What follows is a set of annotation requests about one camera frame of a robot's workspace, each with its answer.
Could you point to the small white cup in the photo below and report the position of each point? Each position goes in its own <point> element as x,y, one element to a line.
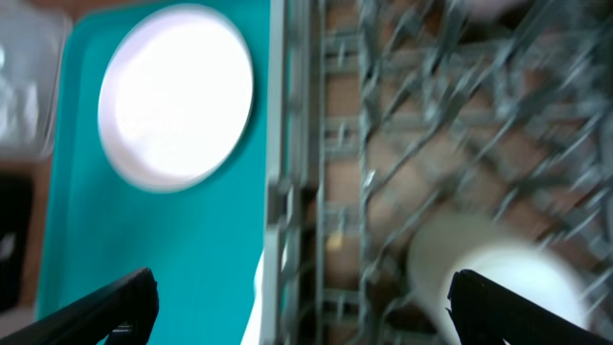
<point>493,268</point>

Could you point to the clear plastic waste bin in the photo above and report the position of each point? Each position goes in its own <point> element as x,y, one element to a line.
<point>32,45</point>

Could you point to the white plastic fork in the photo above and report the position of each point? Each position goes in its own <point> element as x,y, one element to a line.
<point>252,333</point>

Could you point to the large pink plate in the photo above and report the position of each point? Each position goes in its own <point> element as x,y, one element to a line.
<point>175,98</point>

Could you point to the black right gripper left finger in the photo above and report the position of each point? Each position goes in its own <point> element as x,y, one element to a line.
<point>123,312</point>

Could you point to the teal serving tray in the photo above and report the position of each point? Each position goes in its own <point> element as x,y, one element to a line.
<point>202,245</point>

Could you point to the black tray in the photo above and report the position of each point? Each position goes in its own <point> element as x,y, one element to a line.
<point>17,193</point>

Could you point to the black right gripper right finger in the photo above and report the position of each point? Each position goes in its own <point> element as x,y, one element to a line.
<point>486,313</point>

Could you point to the grey dishwasher rack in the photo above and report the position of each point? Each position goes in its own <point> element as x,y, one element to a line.
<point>396,125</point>

